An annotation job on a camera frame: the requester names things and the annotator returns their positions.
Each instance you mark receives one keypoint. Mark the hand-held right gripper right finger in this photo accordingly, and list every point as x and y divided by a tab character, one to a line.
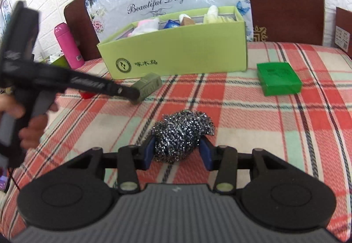
205	155

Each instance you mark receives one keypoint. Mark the blue packet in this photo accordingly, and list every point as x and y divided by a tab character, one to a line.
172	24

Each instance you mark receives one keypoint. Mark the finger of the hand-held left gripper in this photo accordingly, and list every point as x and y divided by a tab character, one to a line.
123	91

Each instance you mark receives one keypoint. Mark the green cardboard box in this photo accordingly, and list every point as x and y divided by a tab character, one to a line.
178	50

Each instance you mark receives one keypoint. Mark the brown cardboard box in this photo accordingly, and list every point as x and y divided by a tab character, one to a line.
343	23

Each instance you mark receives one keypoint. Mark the plaid bed sheet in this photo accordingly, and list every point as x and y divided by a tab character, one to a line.
247	127

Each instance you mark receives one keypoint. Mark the green white carton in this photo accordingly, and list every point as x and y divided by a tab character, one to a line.
59	60

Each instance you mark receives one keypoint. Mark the cream gloves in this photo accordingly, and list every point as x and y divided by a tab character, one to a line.
217	16

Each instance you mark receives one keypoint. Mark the steel wool scourer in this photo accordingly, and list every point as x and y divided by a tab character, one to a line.
181	133

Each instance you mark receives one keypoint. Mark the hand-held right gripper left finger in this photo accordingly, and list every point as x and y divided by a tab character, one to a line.
148	153

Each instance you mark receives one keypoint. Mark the pink water bottle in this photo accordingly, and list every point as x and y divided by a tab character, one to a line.
67	45

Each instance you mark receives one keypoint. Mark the white pink cloth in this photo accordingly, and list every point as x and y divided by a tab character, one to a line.
145	27

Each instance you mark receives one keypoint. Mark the person's left hand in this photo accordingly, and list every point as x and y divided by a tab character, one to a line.
35	130

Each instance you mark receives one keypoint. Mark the olive green soap bar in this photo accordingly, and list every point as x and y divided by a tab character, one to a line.
150	83

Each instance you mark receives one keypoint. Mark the small red object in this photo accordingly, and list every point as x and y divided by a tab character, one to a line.
86	95

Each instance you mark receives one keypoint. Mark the small green box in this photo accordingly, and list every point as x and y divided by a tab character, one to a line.
277	78

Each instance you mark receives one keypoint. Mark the brown white item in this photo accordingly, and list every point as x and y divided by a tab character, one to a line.
187	20

